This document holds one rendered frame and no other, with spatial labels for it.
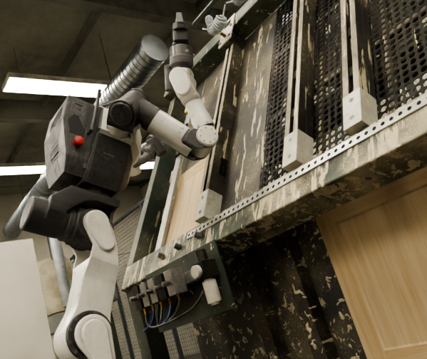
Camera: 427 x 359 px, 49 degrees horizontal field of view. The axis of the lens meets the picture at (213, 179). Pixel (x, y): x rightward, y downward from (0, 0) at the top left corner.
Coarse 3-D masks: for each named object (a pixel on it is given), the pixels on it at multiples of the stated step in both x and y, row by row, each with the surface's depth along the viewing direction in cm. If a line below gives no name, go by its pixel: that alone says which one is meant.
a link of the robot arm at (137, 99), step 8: (128, 96) 156; (136, 96) 158; (144, 96) 162; (136, 104) 155; (144, 104) 158; (152, 104) 160; (144, 112) 157; (152, 112) 158; (136, 120) 159; (144, 120) 158; (144, 128) 160
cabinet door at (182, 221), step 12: (192, 168) 216; (204, 168) 206; (180, 180) 222; (192, 180) 211; (180, 192) 215; (192, 192) 205; (180, 204) 210; (192, 204) 199; (180, 216) 204; (192, 216) 194; (180, 228) 199; (192, 228) 188; (168, 240) 203
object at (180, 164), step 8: (176, 160) 233; (184, 160) 230; (176, 168) 228; (184, 168) 228; (176, 176) 223; (176, 184) 221; (168, 192) 222; (176, 192) 219; (168, 200) 218; (168, 208) 213; (168, 216) 211; (168, 224) 209; (160, 232) 208; (160, 240) 204
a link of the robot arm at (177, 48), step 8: (176, 24) 168; (184, 24) 168; (176, 32) 169; (184, 32) 169; (176, 40) 169; (184, 40) 169; (176, 48) 169; (184, 48) 169; (192, 48) 173; (192, 56) 171
